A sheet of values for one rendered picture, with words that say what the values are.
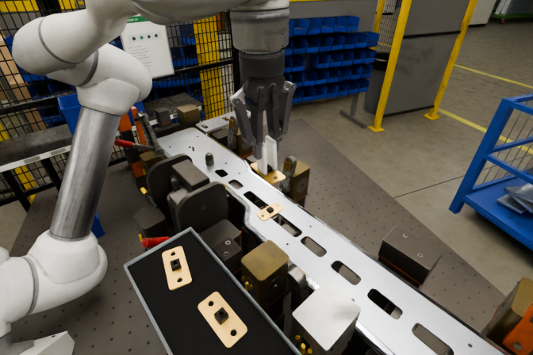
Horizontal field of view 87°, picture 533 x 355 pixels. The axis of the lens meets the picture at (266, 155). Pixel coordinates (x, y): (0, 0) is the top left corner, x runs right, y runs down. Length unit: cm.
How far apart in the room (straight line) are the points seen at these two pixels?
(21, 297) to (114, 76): 59
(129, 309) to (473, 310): 110
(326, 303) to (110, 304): 77
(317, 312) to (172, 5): 51
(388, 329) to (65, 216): 84
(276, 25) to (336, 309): 48
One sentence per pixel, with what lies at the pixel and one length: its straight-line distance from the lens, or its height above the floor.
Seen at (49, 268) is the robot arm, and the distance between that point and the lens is 99.
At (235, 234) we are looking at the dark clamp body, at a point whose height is 108.
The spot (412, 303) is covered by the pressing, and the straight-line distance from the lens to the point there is 77.
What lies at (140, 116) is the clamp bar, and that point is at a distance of 102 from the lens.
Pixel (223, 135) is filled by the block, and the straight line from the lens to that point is 131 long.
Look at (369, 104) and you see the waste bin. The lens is 404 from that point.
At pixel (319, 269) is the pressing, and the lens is 75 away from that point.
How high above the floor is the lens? 161
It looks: 33 degrees down
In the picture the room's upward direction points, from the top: straight up
